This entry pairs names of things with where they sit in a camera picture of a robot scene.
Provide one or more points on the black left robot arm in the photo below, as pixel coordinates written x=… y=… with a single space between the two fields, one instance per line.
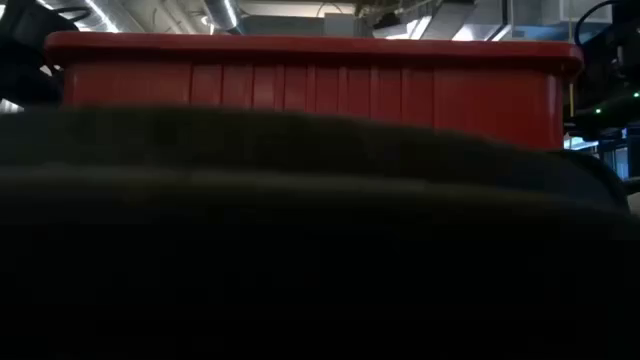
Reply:
x=25 y=60

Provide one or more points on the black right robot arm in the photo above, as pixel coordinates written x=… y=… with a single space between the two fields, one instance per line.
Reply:
x=615 y=75

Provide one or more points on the red plastic bin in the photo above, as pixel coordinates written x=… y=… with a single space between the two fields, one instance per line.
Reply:
x=320 y=80

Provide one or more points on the round silver air duct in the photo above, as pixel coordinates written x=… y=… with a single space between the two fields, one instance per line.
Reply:
x=222 y=12

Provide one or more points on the rectangular grey ceiling duct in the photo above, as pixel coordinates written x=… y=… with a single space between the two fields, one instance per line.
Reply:
x=460 y=20

